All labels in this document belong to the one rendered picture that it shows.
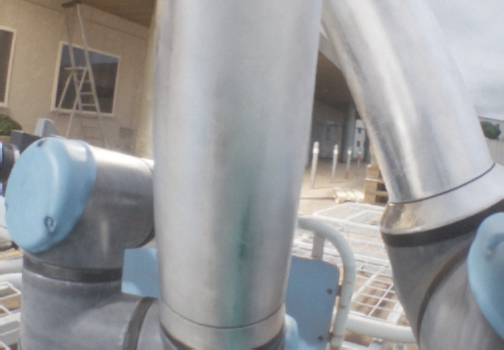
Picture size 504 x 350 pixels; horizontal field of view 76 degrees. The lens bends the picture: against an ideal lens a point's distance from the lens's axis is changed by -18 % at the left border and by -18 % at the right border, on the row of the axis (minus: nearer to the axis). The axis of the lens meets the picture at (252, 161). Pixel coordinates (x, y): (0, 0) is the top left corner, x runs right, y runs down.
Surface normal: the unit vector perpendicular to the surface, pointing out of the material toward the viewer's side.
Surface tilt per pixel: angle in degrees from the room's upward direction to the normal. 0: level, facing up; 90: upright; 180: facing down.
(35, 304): 79
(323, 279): 90
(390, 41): 95
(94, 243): 82
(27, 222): 75
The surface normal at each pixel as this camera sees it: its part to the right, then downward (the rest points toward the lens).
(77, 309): 0.53, -0.05
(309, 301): -0.44, 0.01
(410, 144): -0.63, 0.21
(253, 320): 0.47, 0.34
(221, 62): -0.15, 0.33
